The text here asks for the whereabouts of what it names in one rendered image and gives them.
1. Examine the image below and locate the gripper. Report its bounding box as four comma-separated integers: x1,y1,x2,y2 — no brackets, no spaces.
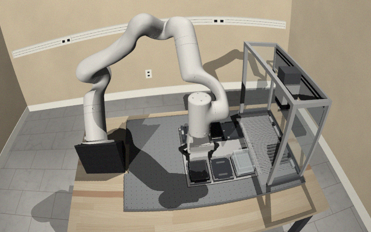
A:
179,131,219,163

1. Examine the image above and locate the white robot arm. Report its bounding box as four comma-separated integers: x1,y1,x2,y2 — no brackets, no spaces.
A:
75,13,229,152

